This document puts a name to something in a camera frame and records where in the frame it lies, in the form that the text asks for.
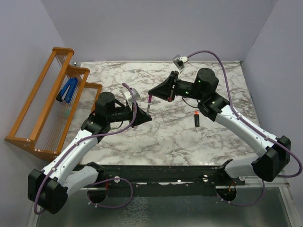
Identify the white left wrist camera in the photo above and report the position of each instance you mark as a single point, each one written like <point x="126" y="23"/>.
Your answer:
<point x="129" y="97"/>

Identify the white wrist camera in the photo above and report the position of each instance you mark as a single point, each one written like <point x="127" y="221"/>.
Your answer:
<point x="129" y="97"/>
<point x="180" y="62"/>

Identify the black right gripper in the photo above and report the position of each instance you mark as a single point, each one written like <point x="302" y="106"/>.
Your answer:
<point x="164" y="90"/>

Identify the orange wooden rack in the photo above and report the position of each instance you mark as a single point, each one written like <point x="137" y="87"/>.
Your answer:
<point x="41" y="127"/>

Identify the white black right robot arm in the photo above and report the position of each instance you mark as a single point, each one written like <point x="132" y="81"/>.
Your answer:
<point x="270" y="158"/>

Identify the blue stapler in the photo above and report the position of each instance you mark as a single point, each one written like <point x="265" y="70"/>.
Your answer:
<point x="66" y="93"/>

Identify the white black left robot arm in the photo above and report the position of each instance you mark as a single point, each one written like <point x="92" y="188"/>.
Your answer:
<point x="50" y="187"/>

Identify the black orange highlighter pen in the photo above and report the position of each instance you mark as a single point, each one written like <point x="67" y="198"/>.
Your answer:
<point x="196" y="119"/>

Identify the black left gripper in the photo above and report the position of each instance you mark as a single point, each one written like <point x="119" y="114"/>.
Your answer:
<point x="141" y="117"/>

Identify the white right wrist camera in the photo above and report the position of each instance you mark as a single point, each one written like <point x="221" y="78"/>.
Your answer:
<point x="180" y="62"/>

